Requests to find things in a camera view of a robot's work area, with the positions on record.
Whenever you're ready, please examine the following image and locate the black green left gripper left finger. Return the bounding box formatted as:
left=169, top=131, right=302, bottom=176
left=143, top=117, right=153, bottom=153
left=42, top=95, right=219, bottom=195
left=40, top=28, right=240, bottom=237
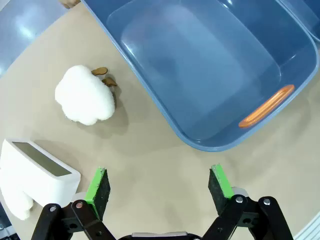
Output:
left=31, top=166, right=118, bottom=240

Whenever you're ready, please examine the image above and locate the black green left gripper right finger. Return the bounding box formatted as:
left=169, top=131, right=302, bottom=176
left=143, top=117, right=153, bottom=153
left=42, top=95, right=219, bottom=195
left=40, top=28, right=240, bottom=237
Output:
left=199, top=163, right=295, bottom=240

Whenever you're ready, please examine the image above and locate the white rectangular digital clock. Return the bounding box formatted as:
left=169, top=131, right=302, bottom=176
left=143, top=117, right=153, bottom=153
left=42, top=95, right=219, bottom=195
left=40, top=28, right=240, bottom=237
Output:
left=0, top=138, right=82, bottom=207

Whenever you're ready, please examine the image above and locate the person's hand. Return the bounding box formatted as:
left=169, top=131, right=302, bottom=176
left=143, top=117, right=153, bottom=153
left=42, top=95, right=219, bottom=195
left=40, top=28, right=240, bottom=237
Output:
left=58, top=0, right=81, bottom=10

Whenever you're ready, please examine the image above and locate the white fluffy cloud clock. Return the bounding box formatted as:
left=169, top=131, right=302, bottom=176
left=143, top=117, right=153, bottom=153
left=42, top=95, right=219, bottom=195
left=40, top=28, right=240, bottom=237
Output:
left=54, top=64, right=118, bottom=126

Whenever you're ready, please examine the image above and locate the blue plastic basket orange handle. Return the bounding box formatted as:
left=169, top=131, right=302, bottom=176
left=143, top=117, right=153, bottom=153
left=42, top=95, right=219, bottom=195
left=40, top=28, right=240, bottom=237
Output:
left=80, top=0, right=319, bottom=153

